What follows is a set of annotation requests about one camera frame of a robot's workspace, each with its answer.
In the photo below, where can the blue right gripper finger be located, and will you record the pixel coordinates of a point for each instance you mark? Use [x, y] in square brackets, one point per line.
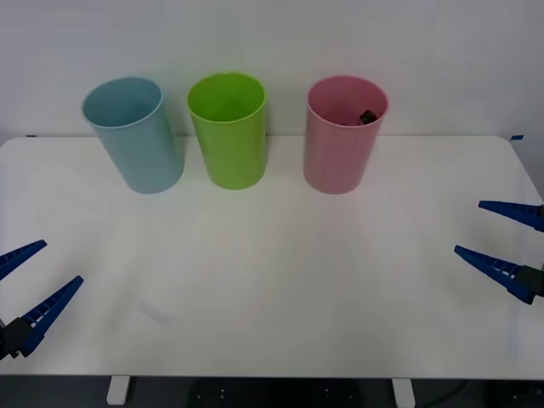
[501, 272]
[520, 212]

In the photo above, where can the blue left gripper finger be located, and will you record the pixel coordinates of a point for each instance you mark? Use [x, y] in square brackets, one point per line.
[17, 256]
[47, 312]

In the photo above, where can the dark bottle with black cap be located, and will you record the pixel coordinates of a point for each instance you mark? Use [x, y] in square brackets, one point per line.
[368, 116]

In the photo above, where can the white table leg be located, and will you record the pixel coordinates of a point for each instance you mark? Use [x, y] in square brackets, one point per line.
[117, 390]
[404, 392]

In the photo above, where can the pale blue plastic bin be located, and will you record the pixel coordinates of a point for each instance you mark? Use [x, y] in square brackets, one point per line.
[140, 161]

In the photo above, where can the pink plastic bin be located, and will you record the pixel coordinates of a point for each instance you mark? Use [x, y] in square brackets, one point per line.
[336, 157]

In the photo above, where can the green plastic bin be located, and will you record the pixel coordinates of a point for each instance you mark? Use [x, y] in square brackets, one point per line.
[234, 157]

